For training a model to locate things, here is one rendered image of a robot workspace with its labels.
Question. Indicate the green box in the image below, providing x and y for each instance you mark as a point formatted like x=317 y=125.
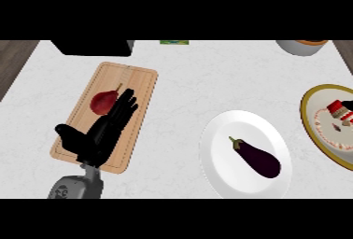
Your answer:
x=175 y=42

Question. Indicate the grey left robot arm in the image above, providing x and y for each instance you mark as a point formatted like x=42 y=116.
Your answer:
x=79 y=186

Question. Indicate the grey pot with orange rim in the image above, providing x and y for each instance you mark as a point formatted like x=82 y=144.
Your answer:
x=302 y=47

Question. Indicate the purple eggplant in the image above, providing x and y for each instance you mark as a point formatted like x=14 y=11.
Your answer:
x=259 y=157

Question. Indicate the white oval bowl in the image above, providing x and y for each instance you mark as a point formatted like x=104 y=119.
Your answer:
x=246 y=155

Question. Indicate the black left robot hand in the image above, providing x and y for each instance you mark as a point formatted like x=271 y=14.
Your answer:
x=100 y=134

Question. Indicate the red pear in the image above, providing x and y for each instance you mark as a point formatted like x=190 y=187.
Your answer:
x=104 y=102

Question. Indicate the red white cupcake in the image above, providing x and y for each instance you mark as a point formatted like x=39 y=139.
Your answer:
x=342 y=110

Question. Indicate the black appliance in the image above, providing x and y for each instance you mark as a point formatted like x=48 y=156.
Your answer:
x=94 y=47

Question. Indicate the wooden cutting board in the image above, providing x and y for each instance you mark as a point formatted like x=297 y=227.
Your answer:
x=125 y=93

